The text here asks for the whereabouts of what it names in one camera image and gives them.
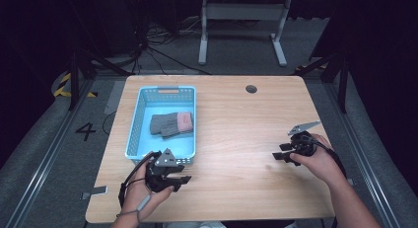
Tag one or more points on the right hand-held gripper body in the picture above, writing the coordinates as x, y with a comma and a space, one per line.
304, 144

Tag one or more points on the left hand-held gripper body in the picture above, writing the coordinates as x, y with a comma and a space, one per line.
157, 175

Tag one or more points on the light blue plastic basket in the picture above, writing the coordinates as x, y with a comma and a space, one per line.
148, 145

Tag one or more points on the person's right hand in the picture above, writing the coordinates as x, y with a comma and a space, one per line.
323, 164

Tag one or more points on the person's left hand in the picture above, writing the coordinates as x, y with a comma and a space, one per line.
138, 198

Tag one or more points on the black metal stand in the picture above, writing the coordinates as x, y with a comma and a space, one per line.
74, 80
343, 86

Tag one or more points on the grey floor tape patch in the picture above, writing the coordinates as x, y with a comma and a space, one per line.
115, 97

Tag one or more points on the yellow and black floor tape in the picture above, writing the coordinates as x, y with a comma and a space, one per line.
62, 90

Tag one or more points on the aluminium floor rail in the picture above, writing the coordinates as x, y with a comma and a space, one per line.
49, 152
361, 155

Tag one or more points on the small metal floor bracket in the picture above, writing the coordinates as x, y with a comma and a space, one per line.
97, 190

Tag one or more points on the white metal desk frame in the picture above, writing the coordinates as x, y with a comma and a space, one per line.
243, 11

